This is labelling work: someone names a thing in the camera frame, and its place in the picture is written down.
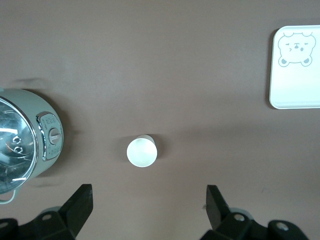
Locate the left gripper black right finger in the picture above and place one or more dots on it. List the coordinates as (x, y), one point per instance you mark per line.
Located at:
(216, 207)

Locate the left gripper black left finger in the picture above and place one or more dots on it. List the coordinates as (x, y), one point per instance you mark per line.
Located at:
(75, 207)

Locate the white plastic cup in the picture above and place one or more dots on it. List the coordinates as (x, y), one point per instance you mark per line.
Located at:
(141, 152)

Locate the pale green electric cooking pot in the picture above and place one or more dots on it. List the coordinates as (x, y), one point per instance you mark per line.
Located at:
(37, 105)

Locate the cream tray with bear print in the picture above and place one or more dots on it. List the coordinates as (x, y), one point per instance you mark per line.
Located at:
(295, 85)

